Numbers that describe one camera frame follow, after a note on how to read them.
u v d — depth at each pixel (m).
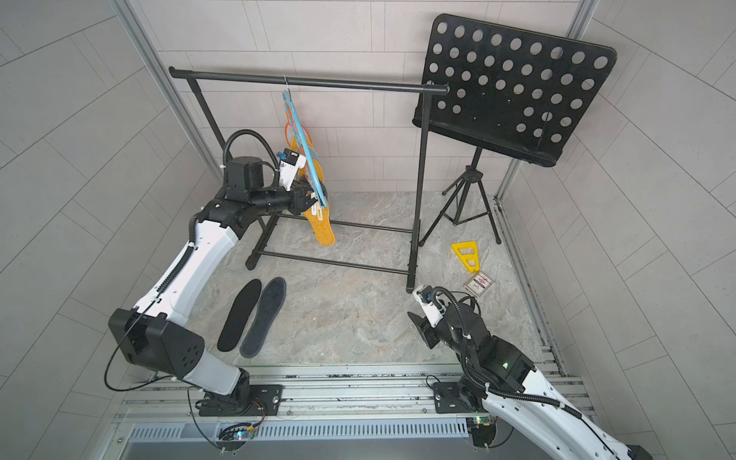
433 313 0.62
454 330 0.53
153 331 0.40
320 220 0.78
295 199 0.62
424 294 0.60
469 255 0.99
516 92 0.65
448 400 0.71
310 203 0.68
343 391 0.73
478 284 0.91
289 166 0.62
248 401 0.68
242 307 0.87
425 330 0.61
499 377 0.49
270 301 0.87
